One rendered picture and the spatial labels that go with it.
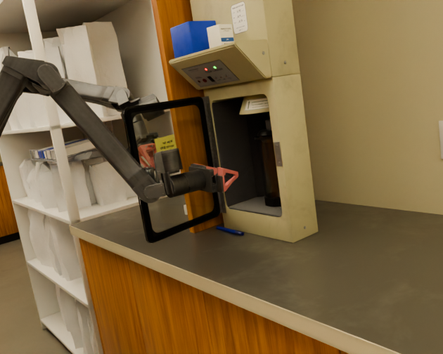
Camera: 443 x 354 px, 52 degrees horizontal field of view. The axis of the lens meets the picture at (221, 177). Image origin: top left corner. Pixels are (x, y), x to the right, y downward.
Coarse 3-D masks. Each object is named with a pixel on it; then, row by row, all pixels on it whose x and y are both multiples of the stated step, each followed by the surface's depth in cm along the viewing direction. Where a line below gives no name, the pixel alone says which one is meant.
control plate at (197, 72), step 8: (200, 64) 130; (208, 64) 128; (216, 64) 126; (192, 72) 136; (200, 72) 134; (208, 72) 132; (216, 72) 130; (224, 72) 128; (232, 72) 126; (200, 80) 138; (208, 80) 136; (216, 80) 134; (224, 80) 131; (232, 80) 129
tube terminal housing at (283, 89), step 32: (192, 0) 141; (224, 0) 130; (256, 0) 120; (288, 0) 124; (256, 32) 123; (288, 32) 125; (288, 64) 125; (224, 96) 139; (288, 96) 126; (288, 128) 127; (288, 160) 127; (288, 192) 128; (224, 224) 155; (256, 224) 141; (288, 224) 130
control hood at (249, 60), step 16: (224, 48) 117; (240, 48) 115; (256, 48) 118; (176, 64) 136; (192, 64) 132; (224, 64) 124; (240, 64) 120; (256, 64) 118; (192, 80) 141; (240, 80) 127
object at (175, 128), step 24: (144, 120) 130; (168, 120) 136; (192, 120) 143; (144, 144) 130; (168, 144) 136; (192, 144) 143; (144, 168) 130; (192, 192) 143; (168, 216) 137; (192, 216) 144
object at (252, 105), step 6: (246, 96) 137; (252, 96) 134; (258, 96) 133; (264, 96) 133; (246, 102) 136; (252, 102) 134; (258, 102) 133; (264, 102) 132; (240, 108) 140; (246, 108) 135; (252, 108) 134; (258, 108) 133; (264, 108) 132
